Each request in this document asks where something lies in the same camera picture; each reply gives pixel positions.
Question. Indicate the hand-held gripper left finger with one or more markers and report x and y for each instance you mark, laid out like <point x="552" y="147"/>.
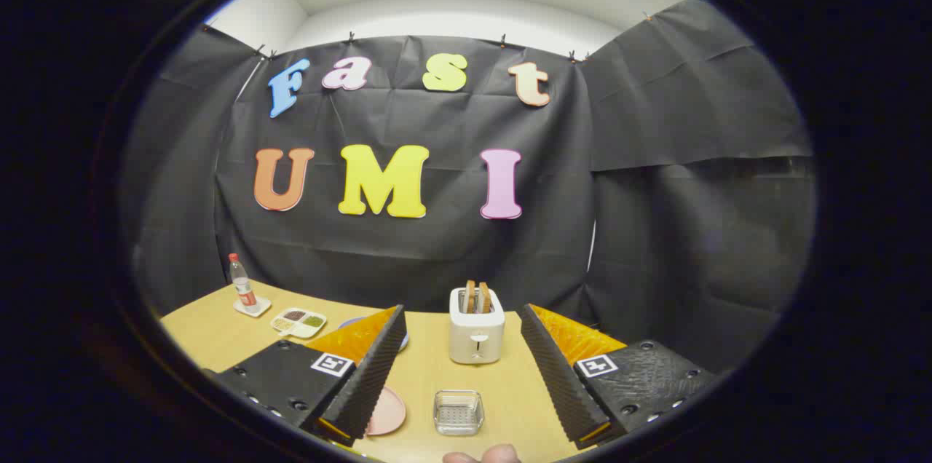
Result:
<point x="371" y="376"/>

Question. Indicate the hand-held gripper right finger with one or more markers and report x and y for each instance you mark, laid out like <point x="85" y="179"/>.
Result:
<point x="557" y="383"/>

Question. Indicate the pink plate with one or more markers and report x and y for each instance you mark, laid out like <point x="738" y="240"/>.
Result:
<point x="389" y="412"/>

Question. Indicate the blue plate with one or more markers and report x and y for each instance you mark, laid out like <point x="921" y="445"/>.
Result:
<point x="348" y="321"/>

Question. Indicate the white divided dish with seeds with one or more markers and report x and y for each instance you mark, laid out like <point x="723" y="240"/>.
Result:
<point x="298" y="325"/>

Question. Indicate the white toaster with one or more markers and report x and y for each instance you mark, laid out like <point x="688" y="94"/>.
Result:
<point x="477" y="335"/>

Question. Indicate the brown toast slice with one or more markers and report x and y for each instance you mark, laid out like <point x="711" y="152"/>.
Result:
<point x="470" y="297"/>
<point x="484" y="298"/>

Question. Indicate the white square coaster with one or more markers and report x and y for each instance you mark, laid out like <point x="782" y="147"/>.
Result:
<point x="262" y="308"/>

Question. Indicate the clear bottle with red label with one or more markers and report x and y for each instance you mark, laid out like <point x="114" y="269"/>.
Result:
<point x="244" y="288"/>

